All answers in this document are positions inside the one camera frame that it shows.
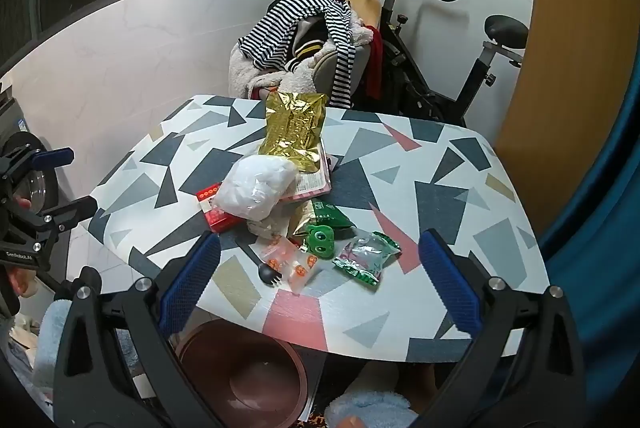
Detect person's left hand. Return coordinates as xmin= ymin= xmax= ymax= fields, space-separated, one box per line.
xmin=11 ymin=266 xmax=40 ymax=298

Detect geometric patterned table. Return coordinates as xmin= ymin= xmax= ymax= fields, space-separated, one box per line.
xmin=87 ymin=94 xmax=551 ymax=364

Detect white fleece garment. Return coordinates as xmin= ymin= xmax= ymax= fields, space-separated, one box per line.
xmin=229 ymin=43 xmax=321 ymax=101

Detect red cloth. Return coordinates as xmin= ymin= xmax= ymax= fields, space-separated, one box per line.
xmin=362 ymin=25 xmax=383 ymax=101

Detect black exercise bike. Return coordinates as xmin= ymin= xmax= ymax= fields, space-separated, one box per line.
xmin=352 ymin=0 xmax=530 ymax=126

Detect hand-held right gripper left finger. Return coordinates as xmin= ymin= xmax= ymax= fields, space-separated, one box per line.
xmin=52 ymin=232 xmax=223 ymax=428

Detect person's left leg fluffy blue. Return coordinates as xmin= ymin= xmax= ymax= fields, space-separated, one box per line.
xmin=37 ymin=299 xmax=76 ymax=409

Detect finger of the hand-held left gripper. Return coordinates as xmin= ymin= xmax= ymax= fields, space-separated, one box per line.
xmin=0 ymin=147 xmax=76 ymax=181
xmin=29 ymin=195 xmax=99 ymax=235

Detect tan chair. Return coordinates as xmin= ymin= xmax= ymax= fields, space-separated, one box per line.
xmin=310 ymin=0 xmax=386 ymax=109

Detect dark jacket yellow stripes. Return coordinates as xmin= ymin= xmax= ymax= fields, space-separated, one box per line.
xmin=292 ymin=15 xmax=331 ymax=59

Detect green frog toy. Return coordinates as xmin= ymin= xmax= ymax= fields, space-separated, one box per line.
xmin=301 ymin=223 xmax=337 ymax=259

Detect green gold snack packet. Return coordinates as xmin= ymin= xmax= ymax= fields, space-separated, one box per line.
xmin=292 ymin=200 xmax=353 ymax=239

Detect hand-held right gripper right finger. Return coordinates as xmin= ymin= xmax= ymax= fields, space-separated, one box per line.
xmin=417 ymin=229 xmax=588 ymax=428

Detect red box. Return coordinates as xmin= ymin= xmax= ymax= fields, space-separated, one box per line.
xmin=195 ymin=182 xmax=248 ymax=234

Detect gold foil bag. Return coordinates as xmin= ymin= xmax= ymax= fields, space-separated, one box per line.
xmin=257 ymin=90 xmax=328 ymax=174

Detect black plastic spork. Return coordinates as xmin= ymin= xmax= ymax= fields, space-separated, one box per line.
xmin=235 ymin=240 xmax=283 ymax=284

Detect crumpled clear wrap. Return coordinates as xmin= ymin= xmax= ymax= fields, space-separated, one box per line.
xmin=245 ymin=210 xmax=296 ymax=241

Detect wooden door panel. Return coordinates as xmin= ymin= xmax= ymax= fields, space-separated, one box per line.
xmin=495 ymin=0 xmax=638 ymax=229

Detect pink red package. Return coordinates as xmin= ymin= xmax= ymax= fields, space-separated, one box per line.
xmin=277 ymin=153 xmax=333 ymax=201

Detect white plastic bag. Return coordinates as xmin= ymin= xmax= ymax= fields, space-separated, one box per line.
xmin=217 ymin=156 xmax=299 ymax=223

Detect green white snack wrapper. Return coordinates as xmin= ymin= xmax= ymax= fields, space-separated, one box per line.
xmin=332 ymin=230 xmax=402 ymax=291

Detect brown plastic bin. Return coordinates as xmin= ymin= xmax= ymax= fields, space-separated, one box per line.
xmin=172 ymin=320 xmax=310 ymax=428

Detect clear packet orange print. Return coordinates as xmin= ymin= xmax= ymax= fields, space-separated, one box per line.
xmin=257 ymin=235 xmax=321 ymax=296

